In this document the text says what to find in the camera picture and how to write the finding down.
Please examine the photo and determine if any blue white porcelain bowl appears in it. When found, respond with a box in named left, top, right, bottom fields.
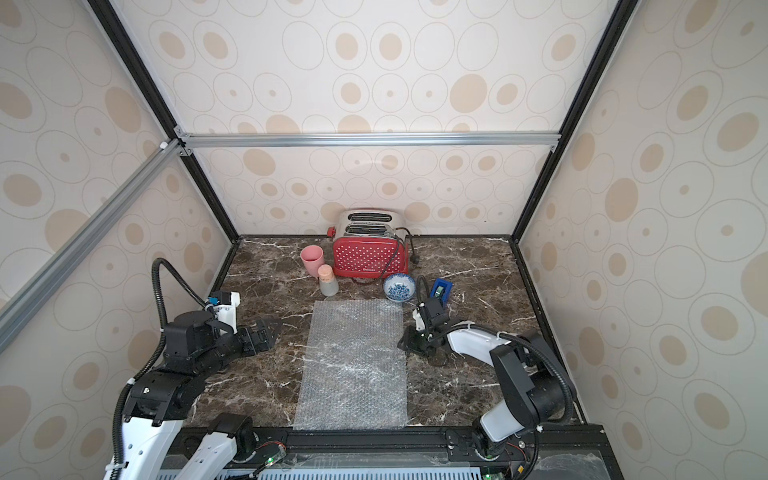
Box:
left=383, top=273, right=416, bottom=303

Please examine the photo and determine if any clear bubble wrap sheet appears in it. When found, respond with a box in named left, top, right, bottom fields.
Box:
left=293, top=299, right=408, bottom=431

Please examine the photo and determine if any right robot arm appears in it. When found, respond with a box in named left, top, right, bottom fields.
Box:
left=398, top=297, right=575, bottom=459

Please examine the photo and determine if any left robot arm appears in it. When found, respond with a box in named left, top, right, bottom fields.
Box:
left=105, top=257, right=282, bottom=479

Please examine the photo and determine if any pink plastic cup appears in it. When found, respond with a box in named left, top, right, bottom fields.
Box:
left=300, top=245, right=325, bottom=278

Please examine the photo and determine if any red polka dot toaster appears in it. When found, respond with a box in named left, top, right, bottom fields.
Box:
left=328, top=208, right=409, bottom=279

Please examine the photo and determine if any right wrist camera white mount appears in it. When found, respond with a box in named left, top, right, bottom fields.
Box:
left=412, top=309, right=427, bottom=332

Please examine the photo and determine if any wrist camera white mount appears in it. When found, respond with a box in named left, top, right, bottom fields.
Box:
left=207, top=290, right=240, bottom=335
left=412, top=309, right=427, bottom=332

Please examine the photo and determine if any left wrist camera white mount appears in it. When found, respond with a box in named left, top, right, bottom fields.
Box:
left=207, top=290, right=240, bottom=335

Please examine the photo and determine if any black toaster power cable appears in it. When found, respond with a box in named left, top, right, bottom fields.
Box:
left=350, top=226, right=421, bottom=284

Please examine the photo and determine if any horizontal aluminium frame bar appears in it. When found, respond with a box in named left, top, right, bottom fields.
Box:
left=181, top=131, right=561, bottom=148

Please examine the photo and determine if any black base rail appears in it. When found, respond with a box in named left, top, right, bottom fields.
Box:
left=105, top=423, right=625, bottom=480

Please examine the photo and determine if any diagonal aluminium frame bar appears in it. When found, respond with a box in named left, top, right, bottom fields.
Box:
left=1, top=139, right=181, bottom=350

